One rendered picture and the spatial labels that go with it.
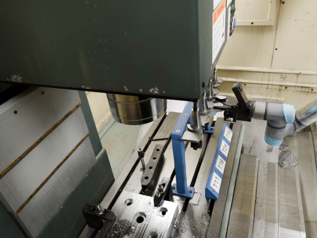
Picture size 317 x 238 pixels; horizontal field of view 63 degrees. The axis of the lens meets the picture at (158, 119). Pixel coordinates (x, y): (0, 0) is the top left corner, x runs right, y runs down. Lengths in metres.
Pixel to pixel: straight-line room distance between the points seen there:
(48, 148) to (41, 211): 0.25
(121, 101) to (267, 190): 0.97
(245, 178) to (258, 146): 0.30
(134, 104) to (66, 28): 0.22
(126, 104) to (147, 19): 0.24
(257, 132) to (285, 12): 0.68
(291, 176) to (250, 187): 0.27
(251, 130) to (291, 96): 0.32
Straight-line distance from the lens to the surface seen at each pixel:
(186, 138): 0.92
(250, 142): 1.66
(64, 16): 0.56
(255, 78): 1.73
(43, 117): 1.05
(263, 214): 1.30
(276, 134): 1.18
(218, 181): 1.16
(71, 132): 1.19
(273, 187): 1.44
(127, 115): 0.65
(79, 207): 1.41
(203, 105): 1.02
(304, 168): 1.68
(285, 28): 1.62
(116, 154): 1.88
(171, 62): 0.48
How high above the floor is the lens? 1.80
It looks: 35 degrees down
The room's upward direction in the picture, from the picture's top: 8 degrees counter-clockwise
